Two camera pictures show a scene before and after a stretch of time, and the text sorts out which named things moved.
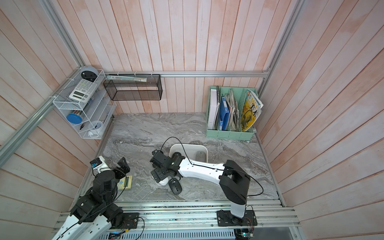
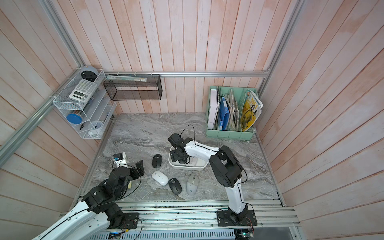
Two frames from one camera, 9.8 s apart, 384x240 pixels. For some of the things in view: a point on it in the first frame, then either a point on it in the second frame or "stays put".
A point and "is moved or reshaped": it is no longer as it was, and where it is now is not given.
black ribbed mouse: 175,186 stays put
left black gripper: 124,166 -> 135,175
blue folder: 223,114 stays put
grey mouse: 200,156 is moved or reshaped
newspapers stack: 234,121 stays put
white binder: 213,104 stays put
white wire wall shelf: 86,107 stays put
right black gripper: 157,171 -> 174,156
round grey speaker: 89,73 stays put
